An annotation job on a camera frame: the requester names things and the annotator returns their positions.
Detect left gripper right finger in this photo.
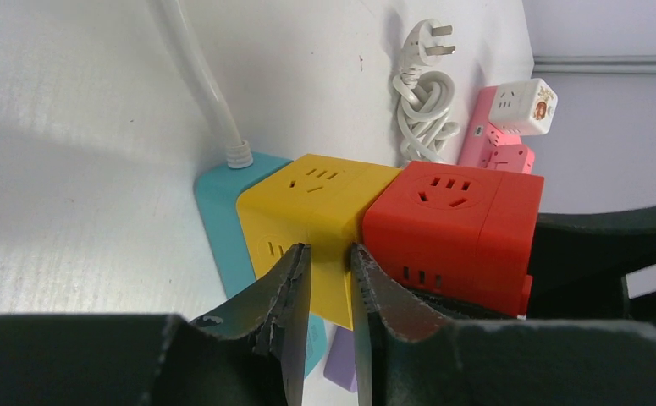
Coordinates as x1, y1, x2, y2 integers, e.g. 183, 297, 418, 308
350, 244, 656, 405

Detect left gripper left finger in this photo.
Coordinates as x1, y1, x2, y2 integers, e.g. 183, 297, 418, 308
0, 244, 311, 405

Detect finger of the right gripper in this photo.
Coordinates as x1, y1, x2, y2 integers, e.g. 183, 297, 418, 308
407, 288, 515, 320

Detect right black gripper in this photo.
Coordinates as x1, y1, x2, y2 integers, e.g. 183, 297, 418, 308
527, 206, 656, 326

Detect purple power strip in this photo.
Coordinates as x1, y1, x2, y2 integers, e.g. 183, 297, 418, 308
323, 326, 357, 393

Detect red cube adapter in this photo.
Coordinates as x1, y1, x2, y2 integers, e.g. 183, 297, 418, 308
361, 162, 544, 317

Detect yellow cube adapter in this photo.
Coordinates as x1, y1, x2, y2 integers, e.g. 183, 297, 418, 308
236, 154, 400, 329

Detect teal power strip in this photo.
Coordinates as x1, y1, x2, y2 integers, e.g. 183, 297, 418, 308
193, 151, 328, 377

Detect pink triangular power socket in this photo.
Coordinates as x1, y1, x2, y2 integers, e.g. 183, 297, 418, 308
457, 86, 535, 174

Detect white cube adapter with picture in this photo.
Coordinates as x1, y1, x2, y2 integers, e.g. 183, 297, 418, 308
488, 78, 559, 136

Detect white coiled cable left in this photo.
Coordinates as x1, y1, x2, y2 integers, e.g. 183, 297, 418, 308
147, 0, 255, 170

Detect white coiled cable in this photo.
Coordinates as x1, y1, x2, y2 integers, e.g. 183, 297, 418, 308
392, 18, 462, 165
147, 0, 255, 170

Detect white coiled cable middle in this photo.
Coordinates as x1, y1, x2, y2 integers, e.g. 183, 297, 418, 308
392, 18, 462, 165

